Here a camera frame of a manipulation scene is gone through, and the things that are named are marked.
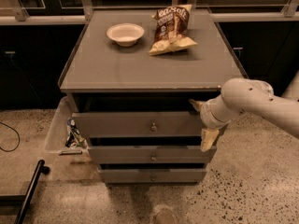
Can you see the clear plastic bin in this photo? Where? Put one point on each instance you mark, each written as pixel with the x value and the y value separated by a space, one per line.
pixel 58 133

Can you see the crumpled snack wrapper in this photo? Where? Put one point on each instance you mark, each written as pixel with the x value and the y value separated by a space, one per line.
pixel 74 138

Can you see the grey top drawer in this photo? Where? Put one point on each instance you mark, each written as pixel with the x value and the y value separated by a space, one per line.
pixel 138 124

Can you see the round floor drain cover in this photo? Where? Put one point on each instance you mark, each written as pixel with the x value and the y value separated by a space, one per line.
pixel 163 215

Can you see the grey drawer cabinet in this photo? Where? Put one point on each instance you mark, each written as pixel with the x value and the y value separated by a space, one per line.
pixel 102 76

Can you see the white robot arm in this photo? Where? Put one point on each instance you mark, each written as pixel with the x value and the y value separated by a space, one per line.
pixel 238 96

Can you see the black metal bar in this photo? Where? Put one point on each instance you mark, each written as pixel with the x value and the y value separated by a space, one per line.
pixel 40 169

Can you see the white paper bowl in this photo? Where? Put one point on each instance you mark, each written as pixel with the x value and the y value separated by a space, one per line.
pixel 125 34

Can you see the grey drawer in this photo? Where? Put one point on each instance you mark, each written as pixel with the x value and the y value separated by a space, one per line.
pixel 138 124
pixel 150 154
pixel 152 176

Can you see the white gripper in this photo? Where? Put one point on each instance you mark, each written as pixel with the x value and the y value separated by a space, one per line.
pixel 206 117

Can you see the brown chip bag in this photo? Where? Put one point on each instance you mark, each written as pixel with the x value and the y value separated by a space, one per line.
pixel 171 30

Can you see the grey bottom drawer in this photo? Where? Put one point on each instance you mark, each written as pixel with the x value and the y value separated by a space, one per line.
pixel 152 176

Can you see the metal railing frame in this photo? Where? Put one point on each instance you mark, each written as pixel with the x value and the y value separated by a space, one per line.
pixel 81 11

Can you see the grey middle drawer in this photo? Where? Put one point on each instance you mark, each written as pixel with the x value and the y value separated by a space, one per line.
pixel 150 154

